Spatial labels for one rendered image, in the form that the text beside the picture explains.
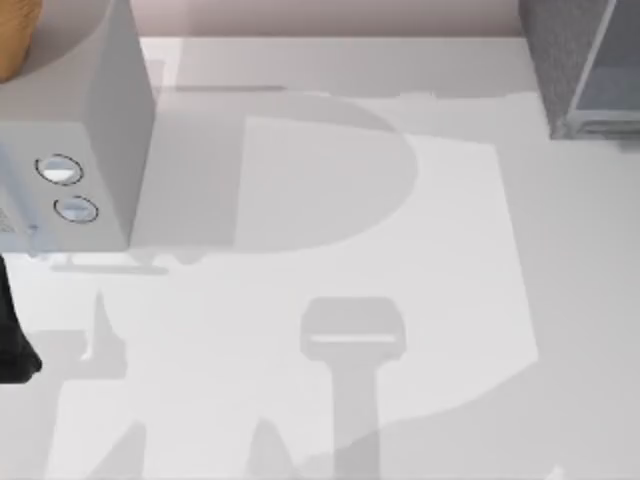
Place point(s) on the small microwave knob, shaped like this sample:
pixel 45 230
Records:
pixel 76 209

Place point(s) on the pale microwave oven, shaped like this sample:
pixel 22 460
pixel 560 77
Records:
pixel 107 130

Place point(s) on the bread loaf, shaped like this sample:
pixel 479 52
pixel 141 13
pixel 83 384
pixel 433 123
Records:
pixel 14 35

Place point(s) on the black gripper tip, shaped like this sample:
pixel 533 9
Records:
pixel 12 345

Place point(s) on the large microwave knob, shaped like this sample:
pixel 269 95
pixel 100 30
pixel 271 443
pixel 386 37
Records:
pixel 59 169

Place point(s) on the grey cabinet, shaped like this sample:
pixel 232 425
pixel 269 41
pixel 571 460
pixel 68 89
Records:
pixel 555 60

